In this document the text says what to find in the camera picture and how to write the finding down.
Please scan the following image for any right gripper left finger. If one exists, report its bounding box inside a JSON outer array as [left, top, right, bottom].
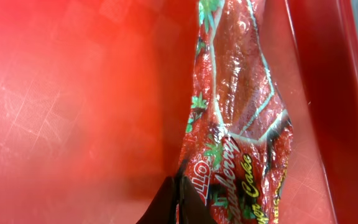
[[137, 177, 177, 224]]

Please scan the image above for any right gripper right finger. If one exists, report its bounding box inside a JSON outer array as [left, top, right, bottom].
[[178, 160, 216, 224]]

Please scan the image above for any red snack wrapper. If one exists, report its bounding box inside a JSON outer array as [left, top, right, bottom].
[[180, 0, 293, 223]]

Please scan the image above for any red plastic tray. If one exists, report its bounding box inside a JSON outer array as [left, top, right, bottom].
[[0, 0, 358, 223]]

